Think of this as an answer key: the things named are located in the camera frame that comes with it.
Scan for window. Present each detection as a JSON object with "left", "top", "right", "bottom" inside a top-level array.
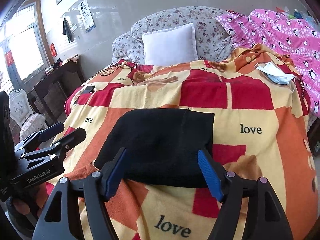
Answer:
[{"left": 1, "top": 0, "right": 54, "bottom": 94}]

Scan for white square pillow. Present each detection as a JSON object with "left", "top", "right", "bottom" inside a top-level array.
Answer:
[{"left": 142, "top": 23, "right": 198, "bottom": 66}]

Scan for left hand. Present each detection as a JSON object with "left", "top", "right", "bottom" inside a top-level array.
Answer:
[{"left": 12, "top": 183, "right": 48, "bottom": 219}]

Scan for wall calendar poster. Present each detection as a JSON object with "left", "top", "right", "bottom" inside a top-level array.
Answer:
[{"left": 79, "top": 0, "right": 95, "bottom": 32}]

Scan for black pants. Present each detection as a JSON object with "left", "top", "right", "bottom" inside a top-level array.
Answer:
[{"left": 94, "top": 108, "right": 215, "bottom": 188}]

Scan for white ornate chair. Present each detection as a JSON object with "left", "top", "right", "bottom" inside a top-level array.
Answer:
[{"left": 9, "top": 89, "right": 48, "bottom": 141}]

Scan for black smartphone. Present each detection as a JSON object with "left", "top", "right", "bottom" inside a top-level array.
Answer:
[{"left": 73, "top": 85, "right": 95, "bottom": 106}]

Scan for pink penguin quilt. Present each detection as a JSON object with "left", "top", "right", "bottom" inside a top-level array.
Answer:
[{"left": 215, "top": 9, "right": 319, "bottom": 116}]

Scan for dark hanging cloth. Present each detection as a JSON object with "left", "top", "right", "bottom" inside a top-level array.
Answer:
[{"left": 62, "top": 17, "right": 74, "bottom": 43}]

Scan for dark wooden desk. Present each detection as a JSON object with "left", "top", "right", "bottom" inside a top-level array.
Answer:
[{"left": 28, "top": 54, "right": 85, "bottom": 123}]

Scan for orange red love blanket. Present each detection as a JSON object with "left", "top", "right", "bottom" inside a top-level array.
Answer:
[{"left": 41, "top": 43, "right": 316, "bottom": 240}]

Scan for light blue face mask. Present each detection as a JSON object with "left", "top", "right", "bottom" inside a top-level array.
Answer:
[{"left": 254, "top": 61, "right": 295, "bottom": 85}]

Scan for floral grey bedding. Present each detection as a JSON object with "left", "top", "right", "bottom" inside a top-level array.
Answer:
[{"left": 111, "top": 5, "right": 234, "bottom": 65}]

